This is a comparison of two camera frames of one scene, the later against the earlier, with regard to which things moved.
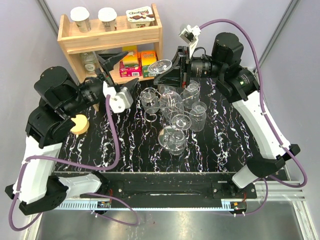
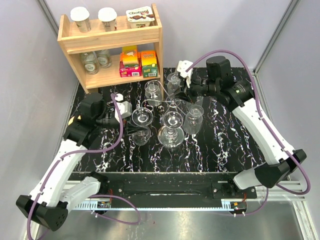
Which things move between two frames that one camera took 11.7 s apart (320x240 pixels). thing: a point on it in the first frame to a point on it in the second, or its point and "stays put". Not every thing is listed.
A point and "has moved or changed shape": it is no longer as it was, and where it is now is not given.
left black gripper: [111, 60] to [130, 127]
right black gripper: [176, 77] to [187, 92]
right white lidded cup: [108, 15] stays put
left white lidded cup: [80, 15] stays put
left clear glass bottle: [89, 64] stays put
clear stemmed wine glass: [171, 103] to [142, 118]
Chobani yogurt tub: [140, 17] stays put
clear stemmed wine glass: [172, 138] has moved or changed shape
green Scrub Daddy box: [148, 58] stays put
